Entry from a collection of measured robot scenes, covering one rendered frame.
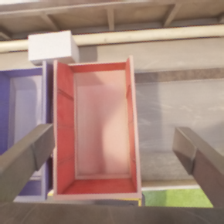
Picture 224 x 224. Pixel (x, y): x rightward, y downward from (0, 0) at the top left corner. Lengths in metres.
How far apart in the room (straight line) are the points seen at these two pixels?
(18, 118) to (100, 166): 0.31
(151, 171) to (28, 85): 0.48
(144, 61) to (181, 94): 0.16
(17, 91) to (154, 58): 0.47
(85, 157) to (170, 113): 0.30
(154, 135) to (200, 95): 0.20
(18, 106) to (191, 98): 0.56
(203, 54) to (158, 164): 0.38
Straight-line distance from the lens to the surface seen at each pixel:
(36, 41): 0.53
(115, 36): 0.56
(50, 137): 0.16
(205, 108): 0.58
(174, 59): 0.59
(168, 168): 0.53
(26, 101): 0.60
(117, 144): 0.50
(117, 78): 0.52
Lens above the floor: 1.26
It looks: 82 degrees down
